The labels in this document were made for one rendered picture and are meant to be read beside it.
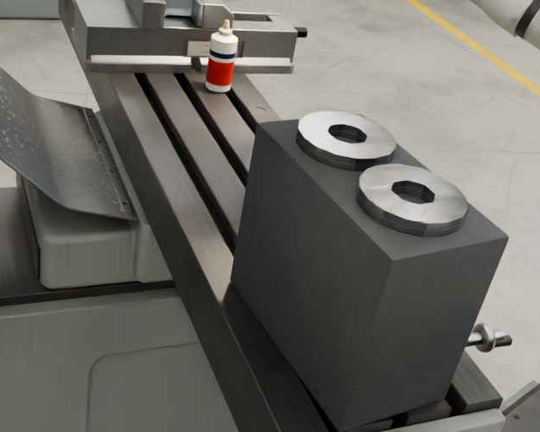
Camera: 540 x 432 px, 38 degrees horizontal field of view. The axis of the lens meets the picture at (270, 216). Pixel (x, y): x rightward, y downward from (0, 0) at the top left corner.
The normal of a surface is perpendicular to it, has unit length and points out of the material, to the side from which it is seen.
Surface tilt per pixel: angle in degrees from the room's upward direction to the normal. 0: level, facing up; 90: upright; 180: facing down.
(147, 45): 90
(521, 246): 0
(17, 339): 90
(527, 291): 0
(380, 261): 90
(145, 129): 0
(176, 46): 90
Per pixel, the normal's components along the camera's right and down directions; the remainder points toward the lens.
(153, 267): 0.36, 0.55
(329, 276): -0.87, 0.14
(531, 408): 0.16, -0.83
